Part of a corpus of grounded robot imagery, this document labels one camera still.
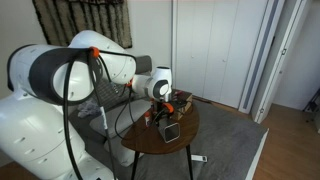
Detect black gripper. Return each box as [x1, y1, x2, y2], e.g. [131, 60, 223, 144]
[153, 102, 177, 128]

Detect black wire mesh basket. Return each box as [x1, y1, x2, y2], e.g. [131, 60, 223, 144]
[158, 120, 180, 143]

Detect orange capped glue stick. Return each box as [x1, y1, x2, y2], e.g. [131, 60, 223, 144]
[144, 111, 151, 127]

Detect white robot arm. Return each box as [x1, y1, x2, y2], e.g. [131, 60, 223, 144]
[0, 30, 172, 180]

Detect cardboard box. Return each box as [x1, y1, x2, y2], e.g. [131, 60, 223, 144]
[172, 90, 193, 120]

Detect dark wooden side table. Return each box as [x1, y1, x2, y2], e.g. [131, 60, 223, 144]
[122, 105, 199, 180]

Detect grey pillow near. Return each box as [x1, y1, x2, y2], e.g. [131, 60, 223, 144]
[106, 99, 150, 138]

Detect grey pillow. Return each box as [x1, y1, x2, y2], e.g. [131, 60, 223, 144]
[108, 130, 135, 167]
[106, 99, 150, 138]

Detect plaid cushion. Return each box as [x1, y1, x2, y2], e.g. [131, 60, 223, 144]
[97, 80, 139, 111]

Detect grey pillow far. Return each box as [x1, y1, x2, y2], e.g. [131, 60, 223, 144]
[108, 130, 135, 167]

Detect white remote control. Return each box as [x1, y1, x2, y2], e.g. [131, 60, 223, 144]
[191, 155, 207, 162]

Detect teal crumpled cloth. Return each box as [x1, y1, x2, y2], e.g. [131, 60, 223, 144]
[77, 102, 101, 118]

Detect white closet doors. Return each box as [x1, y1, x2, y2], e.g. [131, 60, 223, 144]
[174, 0, 273, 108]

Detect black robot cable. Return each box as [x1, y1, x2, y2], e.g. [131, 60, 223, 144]
[62, 48, 168, 180]

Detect woven wall hanging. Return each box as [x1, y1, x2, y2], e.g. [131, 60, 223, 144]
[32, 0, 133, 48]

